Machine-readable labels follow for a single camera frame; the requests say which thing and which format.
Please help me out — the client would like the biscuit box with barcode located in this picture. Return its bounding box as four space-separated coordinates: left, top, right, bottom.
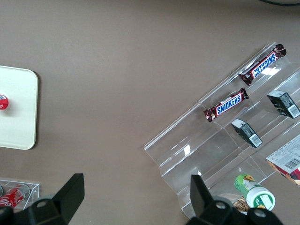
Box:
266 135 300 187

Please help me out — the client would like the red cola can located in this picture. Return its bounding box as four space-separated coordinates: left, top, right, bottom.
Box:
0 185 30 209

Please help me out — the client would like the brown snack pack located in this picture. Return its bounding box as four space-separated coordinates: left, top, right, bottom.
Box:
231 193 250 215

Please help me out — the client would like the clear acrylic tiered display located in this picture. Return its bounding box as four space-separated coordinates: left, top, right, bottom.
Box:
143 42 300 218

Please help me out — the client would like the cream plastic tray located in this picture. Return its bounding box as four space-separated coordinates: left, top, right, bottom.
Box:
0 65 39 150

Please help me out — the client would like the clear acrylic can box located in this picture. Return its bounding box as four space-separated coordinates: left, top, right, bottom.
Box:
0 179 40 210

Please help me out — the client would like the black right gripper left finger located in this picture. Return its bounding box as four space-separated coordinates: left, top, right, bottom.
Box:
14 173 85 225

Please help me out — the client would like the Snickers bar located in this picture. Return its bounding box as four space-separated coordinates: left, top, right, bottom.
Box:
238 44 287 87
203 88 249 123

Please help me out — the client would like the small black carton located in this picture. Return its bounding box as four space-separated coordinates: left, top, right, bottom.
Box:
231 118 263 148
267 90 300 119

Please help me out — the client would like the green white-capped bottle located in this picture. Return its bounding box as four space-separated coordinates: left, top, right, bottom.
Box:
234 173 276 211

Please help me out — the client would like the dark cable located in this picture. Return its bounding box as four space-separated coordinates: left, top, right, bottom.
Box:
257 0 300 7

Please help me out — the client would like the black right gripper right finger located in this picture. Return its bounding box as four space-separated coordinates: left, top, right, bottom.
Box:
186 174 249 225

